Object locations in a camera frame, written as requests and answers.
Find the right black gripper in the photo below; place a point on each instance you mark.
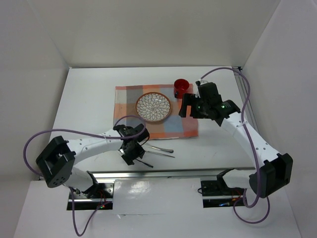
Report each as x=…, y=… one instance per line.
x=187, y=99

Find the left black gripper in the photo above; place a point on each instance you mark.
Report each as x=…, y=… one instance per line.
x=139, y=151

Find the red mug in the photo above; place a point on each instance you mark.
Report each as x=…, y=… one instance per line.
x=180, y=87

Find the silver fork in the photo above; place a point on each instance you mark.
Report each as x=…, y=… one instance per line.
x=144, y=163

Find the orange checked cloth placemat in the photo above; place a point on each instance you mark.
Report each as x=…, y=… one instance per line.
x=173, y=126

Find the floral patterned ceramic plate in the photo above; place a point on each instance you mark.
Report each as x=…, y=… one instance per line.
x=153, y=107

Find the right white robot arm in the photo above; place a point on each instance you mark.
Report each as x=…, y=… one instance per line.
x=272, y=169

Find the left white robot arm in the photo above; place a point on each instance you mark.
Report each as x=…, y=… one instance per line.
x=58, y=160

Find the silver spoon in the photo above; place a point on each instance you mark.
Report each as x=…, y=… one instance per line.
x=160, y=154

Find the silver table knife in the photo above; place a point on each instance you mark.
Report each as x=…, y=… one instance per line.
x=160, y=149

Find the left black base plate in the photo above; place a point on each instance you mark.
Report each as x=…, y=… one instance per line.
x=103, y=191

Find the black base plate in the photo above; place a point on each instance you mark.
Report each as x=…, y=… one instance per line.
x=216, y=188
x=103, y=191

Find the aluminium frame rail right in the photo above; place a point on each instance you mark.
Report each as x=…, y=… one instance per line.
x=244, y=88

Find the aluminium frame rail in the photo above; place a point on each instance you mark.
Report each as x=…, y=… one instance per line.
x=244, y=88
x=158, y=174

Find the aluminium frame rail front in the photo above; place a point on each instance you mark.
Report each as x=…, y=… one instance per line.
x=158, y=174

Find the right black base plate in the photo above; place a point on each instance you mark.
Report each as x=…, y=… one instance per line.
x=216, y=188

